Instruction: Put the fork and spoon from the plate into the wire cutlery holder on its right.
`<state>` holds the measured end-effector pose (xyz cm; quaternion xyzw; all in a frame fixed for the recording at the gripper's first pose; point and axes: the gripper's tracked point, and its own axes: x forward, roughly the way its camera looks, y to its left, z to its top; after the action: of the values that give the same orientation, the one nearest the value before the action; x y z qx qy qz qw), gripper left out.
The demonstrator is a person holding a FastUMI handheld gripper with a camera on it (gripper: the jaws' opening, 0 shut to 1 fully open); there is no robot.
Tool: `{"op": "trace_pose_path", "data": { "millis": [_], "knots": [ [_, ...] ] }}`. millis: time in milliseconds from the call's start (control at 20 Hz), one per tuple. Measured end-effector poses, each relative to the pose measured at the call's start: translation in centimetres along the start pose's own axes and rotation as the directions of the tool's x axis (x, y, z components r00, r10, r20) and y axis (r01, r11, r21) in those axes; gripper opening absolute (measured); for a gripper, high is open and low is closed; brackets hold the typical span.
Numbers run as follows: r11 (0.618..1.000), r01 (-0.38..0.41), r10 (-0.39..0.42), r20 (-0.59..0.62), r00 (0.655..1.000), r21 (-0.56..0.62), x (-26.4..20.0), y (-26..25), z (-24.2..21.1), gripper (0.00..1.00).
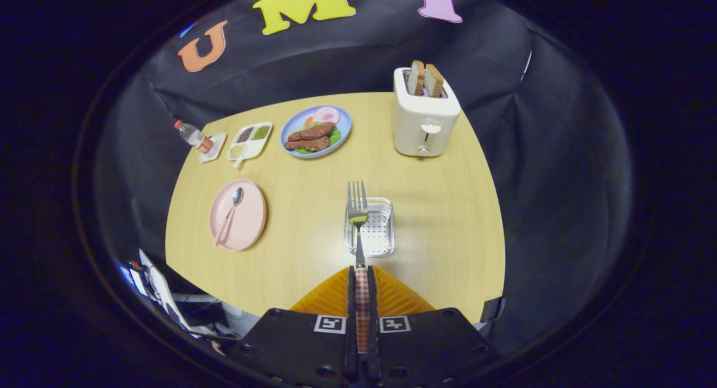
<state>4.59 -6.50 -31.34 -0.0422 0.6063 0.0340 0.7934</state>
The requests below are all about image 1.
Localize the spoon with pink checked handle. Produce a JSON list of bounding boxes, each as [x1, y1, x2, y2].
[[212, 187, 245, 247]]

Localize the black bracket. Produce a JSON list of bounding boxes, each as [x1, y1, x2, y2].
[[481, 297, 506, 325]]

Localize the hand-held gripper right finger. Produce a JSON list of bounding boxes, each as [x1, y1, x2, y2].
[[365, 267, 500, 388]]

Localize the white toaster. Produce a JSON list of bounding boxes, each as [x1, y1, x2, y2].
[[392, 67, 462, 157]]

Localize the white sheet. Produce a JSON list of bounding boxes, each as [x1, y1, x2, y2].
[[137, 249, 191, 333]]

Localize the green lettuce leaf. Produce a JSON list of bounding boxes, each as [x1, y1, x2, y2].
[[294, 128, 343, 155]]

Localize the fork with red checked handle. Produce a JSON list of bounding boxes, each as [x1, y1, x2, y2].
[[346, 180, 371, 355]]

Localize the white square coaster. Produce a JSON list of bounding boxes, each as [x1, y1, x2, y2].
[[198, 132, 227, 163]]

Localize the blue plate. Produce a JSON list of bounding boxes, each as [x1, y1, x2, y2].
[[280, 105, 352, 159]]

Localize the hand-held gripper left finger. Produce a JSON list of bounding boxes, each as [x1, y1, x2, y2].
[[224, 267, 360, 388]]

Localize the metal drain basket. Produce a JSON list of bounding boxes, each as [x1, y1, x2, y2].
[[344, 197, 395, 258]]

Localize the clear bottle with red label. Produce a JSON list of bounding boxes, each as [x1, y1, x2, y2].
[[174, 120, 215, 154]]

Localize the brown steak piece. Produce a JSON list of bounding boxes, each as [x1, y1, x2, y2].
[[285, 136, 331, 152], [287, 122, 337, 143]]

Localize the pink plate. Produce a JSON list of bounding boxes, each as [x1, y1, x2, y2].
[[209, 179, 267, 251]]

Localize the white divided dish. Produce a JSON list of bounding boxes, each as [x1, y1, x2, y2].
[[226, 121, 273, 169]]

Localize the black backdrop cloth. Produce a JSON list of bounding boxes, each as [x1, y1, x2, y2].
[[92, 0, 634, 355]]

